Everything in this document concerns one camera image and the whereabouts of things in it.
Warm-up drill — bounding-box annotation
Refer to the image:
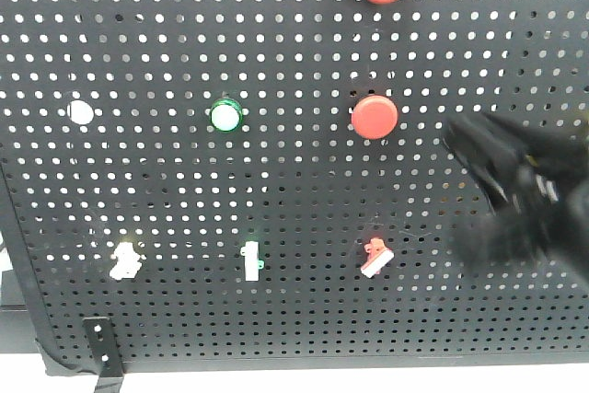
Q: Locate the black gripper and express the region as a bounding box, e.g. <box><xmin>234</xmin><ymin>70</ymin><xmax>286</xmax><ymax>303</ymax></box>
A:
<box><xmin>443</xmin><ymin>112</ymin><xmax>588</xmax><ymax>275</ymax></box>

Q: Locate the red toggle switch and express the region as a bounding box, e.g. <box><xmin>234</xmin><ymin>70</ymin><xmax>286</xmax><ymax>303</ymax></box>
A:
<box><xmin>361</xmin><ymin>237</ymin><xmax>395</xmax><ymax>278</ymax></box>

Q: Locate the yellow toggle switch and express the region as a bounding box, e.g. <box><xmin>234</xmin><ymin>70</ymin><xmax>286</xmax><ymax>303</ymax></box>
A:
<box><xmin>109</xmin><ymin>241</ymin><xmax>142</xmax><ymax>281</ymax></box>

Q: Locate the lower red mushroom button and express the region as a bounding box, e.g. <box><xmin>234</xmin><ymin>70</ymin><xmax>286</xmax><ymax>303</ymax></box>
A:
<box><xmin>351</xmin><ymin>95</ymin><xmax>398</xmax><ymax>140</ymax></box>

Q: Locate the black perforated pegboard panel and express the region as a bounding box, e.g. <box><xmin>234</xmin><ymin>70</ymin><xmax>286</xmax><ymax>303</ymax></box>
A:
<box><xmin>1</xmin><ymin>0</ymin><xmax>588</xmax><ymax>376</ymax></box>

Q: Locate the green round push button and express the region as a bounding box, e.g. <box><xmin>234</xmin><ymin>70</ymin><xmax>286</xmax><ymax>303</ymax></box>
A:
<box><xmin>210</xmin><ymin>98</ymin><xmax>243</xmax><ymax>133</ymax></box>

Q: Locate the left black table clamp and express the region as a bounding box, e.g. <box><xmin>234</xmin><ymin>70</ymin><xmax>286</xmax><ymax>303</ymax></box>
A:
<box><xmin>94</xmin><ymin>376</ymin><xmax>124</xmax><ymax>393</ymax></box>

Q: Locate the black electronics box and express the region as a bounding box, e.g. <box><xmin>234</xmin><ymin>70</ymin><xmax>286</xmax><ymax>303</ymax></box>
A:
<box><xmin>0</xmin><ymin>270</ymin><xmax>39</xmax><ymax>354</ymax></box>

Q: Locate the white standing desk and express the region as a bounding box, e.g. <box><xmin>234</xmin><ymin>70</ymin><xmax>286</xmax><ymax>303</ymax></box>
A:
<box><xmin>0</xmin><ymin>352</ymin><xmax>589</xmax><ymax>393</ymax></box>

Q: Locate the green-white toggle switch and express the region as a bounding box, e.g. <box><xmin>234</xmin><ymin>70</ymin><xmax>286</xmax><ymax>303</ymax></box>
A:
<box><xmin>240</xmin><ymin>241</ymin><xmax>265</xmax><ymax>282</ymax></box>

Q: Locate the left black board bracket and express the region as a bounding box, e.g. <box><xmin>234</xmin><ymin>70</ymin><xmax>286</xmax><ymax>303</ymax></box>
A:
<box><xmin>83</xmin><ymin>317</ymin><xmax>124</xmax><ymax>379</ymax></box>

